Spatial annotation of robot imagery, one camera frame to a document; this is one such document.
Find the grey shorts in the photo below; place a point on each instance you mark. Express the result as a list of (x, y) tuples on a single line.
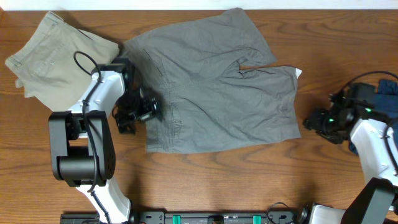
[(218, 84)]

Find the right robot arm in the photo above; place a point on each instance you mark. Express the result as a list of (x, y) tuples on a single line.
[(373, 137)]

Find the folded beige shorts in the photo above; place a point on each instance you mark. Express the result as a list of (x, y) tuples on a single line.
[(53, 64)]

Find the navy blue shorts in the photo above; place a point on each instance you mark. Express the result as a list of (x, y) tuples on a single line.
[(383, 97)]

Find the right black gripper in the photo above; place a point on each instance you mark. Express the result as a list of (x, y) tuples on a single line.
[(319, 123)]

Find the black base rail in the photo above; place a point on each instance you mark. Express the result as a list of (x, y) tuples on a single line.
[(272, 216)]

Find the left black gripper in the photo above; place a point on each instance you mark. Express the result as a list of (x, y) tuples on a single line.
[(137, 113)]

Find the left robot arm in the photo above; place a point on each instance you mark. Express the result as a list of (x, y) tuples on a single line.
[(81, 146)]

